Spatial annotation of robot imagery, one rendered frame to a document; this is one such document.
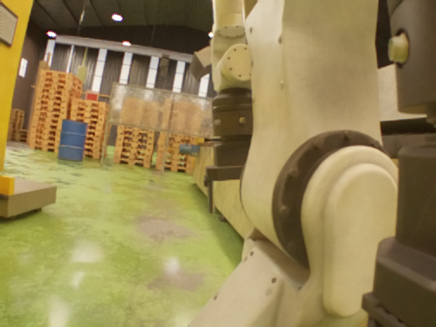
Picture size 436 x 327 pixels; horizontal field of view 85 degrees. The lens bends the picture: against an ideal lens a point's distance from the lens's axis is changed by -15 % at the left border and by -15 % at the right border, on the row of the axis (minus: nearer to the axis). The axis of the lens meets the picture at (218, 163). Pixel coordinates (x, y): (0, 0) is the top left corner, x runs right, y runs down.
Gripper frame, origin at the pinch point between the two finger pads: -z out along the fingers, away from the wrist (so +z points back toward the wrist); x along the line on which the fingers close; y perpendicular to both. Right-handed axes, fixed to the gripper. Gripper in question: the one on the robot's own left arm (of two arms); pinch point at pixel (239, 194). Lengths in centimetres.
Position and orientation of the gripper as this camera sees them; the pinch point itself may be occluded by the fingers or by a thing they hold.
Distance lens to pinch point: 53.1
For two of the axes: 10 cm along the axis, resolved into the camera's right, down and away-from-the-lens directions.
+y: -1.9, -0.7, 9.8
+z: -0.4, -10.0, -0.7
